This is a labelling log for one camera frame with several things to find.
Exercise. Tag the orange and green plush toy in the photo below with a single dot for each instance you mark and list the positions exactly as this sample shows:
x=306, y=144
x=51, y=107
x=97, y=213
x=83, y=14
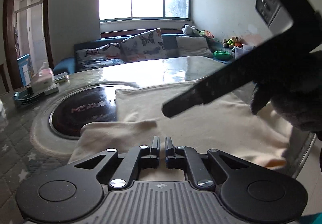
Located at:
x=207, y=34

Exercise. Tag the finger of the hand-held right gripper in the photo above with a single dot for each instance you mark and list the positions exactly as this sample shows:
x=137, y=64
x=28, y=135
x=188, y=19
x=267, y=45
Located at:
x=181, y=103

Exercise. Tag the round black induction cooktop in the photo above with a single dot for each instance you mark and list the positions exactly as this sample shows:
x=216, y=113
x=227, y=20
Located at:
x=83, y=113

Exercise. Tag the blue and white box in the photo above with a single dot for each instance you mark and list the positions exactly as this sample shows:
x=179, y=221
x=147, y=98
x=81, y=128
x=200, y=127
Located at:
x=25, y=70

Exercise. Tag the blue corner sofa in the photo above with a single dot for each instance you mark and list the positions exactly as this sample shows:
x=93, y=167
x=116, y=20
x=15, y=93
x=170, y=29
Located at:
x=63, y=66

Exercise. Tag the grey pillow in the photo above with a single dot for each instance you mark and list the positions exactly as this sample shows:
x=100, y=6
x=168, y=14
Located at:
x=192, y=46

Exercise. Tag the panda plush toy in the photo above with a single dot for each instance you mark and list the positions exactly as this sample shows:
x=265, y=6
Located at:
x=187, y=29

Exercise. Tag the butterfly print pillow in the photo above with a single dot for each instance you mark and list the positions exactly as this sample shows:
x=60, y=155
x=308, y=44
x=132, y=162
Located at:
x=100, y=63
x=98, y=50
x=143, y=45

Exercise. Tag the white plastic bag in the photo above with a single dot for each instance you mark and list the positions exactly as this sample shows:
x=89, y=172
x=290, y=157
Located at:
x=3, y=113

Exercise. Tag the brown and green plush toys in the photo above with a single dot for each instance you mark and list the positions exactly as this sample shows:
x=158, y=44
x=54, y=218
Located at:
x=232, y=41

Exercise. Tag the blue tray with items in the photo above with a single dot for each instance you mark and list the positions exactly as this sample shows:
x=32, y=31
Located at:
x=25, y=98

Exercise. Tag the flat white box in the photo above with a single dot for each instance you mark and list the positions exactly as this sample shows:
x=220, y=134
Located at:
x=51, y=90

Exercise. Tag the dark wooden chair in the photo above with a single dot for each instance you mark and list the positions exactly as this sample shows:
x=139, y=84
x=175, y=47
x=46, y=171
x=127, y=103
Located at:
x=4, y=78

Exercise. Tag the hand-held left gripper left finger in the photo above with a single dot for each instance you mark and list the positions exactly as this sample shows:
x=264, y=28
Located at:
x=157, y=148

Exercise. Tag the person's right hand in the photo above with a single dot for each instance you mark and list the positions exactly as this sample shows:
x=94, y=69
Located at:
x=296, y=93

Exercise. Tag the pink tissue pack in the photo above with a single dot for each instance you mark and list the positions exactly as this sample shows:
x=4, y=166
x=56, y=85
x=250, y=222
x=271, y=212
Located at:
x=45, y=71

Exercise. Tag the green plastic bowl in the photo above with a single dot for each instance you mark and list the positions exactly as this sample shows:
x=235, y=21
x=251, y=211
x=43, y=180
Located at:
x=221, y=55

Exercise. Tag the brown door frame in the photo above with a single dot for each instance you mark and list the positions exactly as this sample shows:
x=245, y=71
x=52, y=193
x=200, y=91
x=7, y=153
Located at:
x=47, y=25

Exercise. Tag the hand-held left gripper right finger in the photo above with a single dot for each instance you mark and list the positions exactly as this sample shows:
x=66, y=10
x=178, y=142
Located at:
x=167, y=149

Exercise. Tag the green packet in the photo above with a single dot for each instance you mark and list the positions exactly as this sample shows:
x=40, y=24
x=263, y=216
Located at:
x=61, y=76

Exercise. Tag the cream garment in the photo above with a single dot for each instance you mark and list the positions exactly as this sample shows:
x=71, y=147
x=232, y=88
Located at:
x=201, y=133

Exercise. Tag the clear plastic storage box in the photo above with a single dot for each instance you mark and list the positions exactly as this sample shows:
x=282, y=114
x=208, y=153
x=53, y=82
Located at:
x=241, y=50

